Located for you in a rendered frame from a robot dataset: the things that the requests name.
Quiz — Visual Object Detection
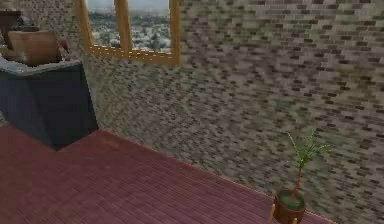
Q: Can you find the wooden framed window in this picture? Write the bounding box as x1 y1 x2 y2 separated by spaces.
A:
73 0 183 67

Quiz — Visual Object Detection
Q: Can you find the dark brown wooden block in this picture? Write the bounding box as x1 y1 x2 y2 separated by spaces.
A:
0 9 22 51

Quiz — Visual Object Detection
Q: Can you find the green potted house plant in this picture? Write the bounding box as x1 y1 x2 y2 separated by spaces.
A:
268 129 335 224

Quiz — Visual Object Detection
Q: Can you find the dark grey kettle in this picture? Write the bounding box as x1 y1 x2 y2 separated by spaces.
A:
13 15 40 33

